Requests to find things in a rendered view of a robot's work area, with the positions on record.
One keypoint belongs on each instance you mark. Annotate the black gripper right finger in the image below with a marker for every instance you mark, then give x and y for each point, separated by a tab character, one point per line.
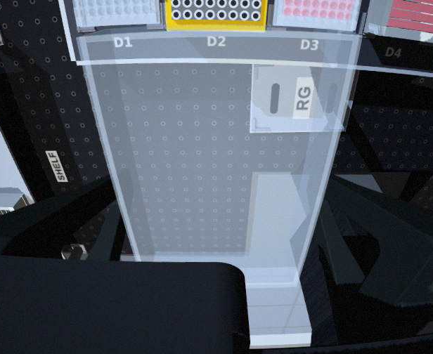
402	273

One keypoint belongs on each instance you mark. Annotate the white well plate with pink samples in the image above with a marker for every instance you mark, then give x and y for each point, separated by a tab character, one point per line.
341	14

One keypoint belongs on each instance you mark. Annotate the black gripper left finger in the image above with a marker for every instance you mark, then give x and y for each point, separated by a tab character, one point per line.
39	230

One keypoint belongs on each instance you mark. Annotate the translucent white well plate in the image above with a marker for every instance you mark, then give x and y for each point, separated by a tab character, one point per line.
93	13

